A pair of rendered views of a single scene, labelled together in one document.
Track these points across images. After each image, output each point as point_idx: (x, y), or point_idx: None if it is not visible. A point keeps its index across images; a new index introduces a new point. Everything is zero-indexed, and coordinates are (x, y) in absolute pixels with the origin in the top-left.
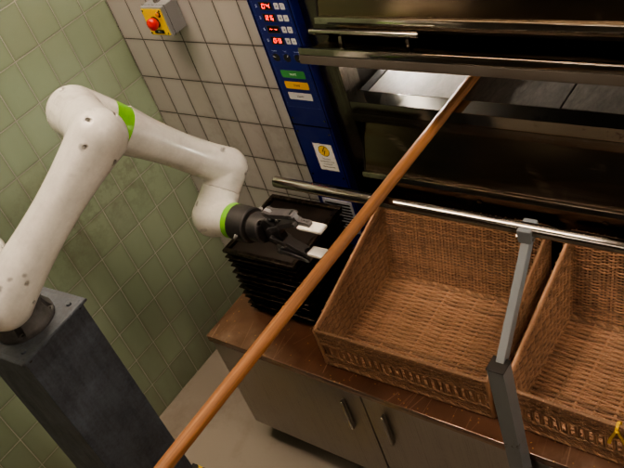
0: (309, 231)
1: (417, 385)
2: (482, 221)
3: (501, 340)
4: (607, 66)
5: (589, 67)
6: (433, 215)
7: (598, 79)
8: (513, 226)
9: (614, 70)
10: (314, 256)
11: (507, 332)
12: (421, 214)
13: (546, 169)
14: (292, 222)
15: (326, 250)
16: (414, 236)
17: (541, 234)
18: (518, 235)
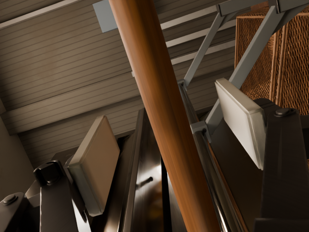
0: (91, 132)
1: None
2: (199, 150)
3: (260, 30)
4: (121, 211)
5: (120, 219)
6: (218, 184)
7: (128, 211)
8: (193, 136)
9: (123, 207)
10: (240, 96)
11: (253, 38)
12: (228, 198)
13: None
14: (40, 188)
15: (232, 128)
16: None
17: (191, 123)
18: (196, 126)
